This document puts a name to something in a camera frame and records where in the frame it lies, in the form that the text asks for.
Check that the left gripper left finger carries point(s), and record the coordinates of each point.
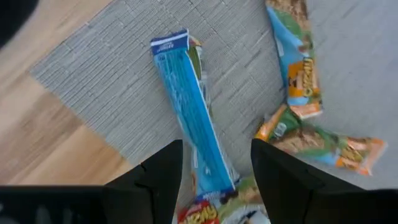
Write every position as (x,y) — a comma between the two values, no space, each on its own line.
(149,193)

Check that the orange green granola bar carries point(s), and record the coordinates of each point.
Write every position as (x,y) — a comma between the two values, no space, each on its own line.
(311,143)
(298,77)

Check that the red green granola bar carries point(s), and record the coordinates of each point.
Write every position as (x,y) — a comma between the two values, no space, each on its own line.
(202,214)

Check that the grey woven placemat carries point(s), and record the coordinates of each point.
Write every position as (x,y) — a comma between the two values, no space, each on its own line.
(124,93)

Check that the blue granola bar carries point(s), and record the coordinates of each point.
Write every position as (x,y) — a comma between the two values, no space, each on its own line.
(192,124)

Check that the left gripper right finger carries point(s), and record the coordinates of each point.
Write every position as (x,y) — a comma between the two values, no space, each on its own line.
(289,193)

